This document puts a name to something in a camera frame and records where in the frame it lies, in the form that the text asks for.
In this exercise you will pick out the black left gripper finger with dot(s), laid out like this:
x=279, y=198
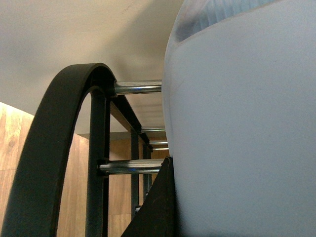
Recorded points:
x=156, y=217

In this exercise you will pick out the light blue slipper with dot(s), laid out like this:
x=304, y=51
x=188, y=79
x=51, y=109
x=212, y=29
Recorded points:
x=239, y=102

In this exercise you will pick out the black metal shoe rack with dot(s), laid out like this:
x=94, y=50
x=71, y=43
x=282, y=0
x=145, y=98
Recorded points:
x=72, y=178

